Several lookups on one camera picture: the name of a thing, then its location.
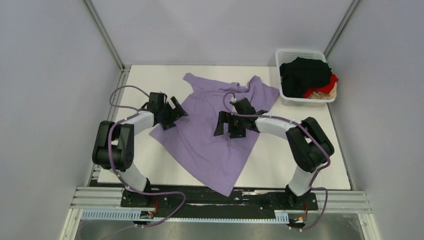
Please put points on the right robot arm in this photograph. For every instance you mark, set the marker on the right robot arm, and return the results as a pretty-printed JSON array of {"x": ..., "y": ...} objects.
[{"x": 310, "y": 147}]

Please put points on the white plastic laundry basket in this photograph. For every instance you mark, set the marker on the white plastic laundry basket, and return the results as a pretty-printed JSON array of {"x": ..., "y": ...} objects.
[{"x": 288, "y": 55}]

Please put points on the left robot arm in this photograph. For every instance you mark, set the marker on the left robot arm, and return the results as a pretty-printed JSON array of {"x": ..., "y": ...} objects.
[{"x": 114, "y": 147}]

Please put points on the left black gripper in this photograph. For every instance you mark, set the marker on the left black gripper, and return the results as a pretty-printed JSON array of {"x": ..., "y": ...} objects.
[{"x": 173, "y": 117}]

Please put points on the beige t shirt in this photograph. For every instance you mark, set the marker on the beige t shirt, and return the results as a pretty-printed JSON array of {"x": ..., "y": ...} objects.
[{"x": 320, "y": 95}]

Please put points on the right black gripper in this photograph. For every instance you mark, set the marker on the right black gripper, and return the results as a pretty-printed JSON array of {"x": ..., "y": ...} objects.
[{"x": 223, "y": 117}]

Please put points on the black t shirt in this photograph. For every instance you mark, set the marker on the black t shirt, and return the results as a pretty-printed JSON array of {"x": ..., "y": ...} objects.
[{"x": 303, "y": 74}]

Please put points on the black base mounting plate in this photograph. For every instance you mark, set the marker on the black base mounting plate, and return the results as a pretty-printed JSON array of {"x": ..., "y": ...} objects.
[{"x": 202, "y": 201}]

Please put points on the white slotted cable duct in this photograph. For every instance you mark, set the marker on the white slotted cable duct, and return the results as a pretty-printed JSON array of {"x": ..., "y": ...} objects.
[{"x": 136, "y": 215}]

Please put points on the red t shirt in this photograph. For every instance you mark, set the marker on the red t shirt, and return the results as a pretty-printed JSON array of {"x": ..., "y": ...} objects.
[{"x": 325, "y": 89}]

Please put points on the purple t shirt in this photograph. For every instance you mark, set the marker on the purple t shirt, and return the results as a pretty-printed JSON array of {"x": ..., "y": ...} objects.
[{"x": 215, "y": 161}]

